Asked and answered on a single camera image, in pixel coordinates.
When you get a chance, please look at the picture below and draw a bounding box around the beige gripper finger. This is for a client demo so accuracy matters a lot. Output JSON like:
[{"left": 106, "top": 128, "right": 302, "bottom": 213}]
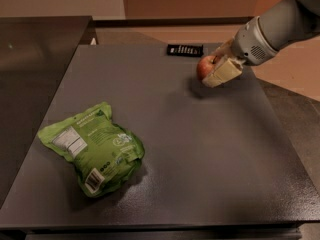
[
  {"left": 202, "top": 57, "right": 243, "bottom": 88},
  {"left": 210, "top": 39, "right": 233, "bottom": 64}
]

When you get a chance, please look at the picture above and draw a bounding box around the red apple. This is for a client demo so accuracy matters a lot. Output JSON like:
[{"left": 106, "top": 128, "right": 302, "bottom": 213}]
[{"left": 196, "top": 55, "right": 216, "bottom": 81}]

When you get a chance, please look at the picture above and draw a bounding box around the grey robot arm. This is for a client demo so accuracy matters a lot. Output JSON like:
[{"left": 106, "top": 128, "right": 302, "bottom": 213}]
[{"left": 197, "top": 0, "right": 320, "bottom": 88}]

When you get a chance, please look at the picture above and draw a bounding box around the green rice chip bag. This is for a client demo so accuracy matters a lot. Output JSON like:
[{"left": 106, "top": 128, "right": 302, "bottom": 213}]
[{"left": 38, "top": 102, "right": 145, "bottom": 198}]

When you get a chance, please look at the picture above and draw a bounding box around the dark side counter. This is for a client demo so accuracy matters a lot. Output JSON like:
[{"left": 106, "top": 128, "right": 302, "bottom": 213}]
[{"left": 0, "top": 16, "right": 97, "bottom": 207}]

